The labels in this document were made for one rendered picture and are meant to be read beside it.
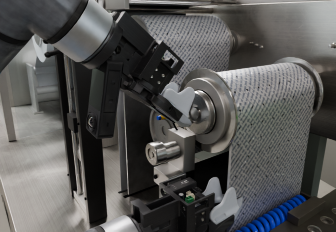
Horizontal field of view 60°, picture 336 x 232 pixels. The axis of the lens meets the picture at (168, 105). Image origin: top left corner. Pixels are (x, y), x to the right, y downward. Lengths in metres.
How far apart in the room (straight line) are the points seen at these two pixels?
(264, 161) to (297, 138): 0.10
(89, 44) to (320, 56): 0.53
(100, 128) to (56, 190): 0.60
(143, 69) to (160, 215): 0.20
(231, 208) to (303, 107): 0.25
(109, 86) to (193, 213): 0.21
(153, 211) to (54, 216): 0.50
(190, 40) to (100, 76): 0.34
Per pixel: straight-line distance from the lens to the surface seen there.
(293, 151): 0.65
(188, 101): 0.47
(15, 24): 0.36
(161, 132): 0.63
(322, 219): 0.68
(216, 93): 0.47
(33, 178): 1.08
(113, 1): 0.71
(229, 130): 0.47
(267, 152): 0.57
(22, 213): 0.93
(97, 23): 0.36
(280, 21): 0.80
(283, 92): 0.57
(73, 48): 0.36
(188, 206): 0.42
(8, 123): 1.39
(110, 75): 0.39
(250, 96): 0.50
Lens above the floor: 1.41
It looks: 17 degrees down
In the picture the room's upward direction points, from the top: straight up
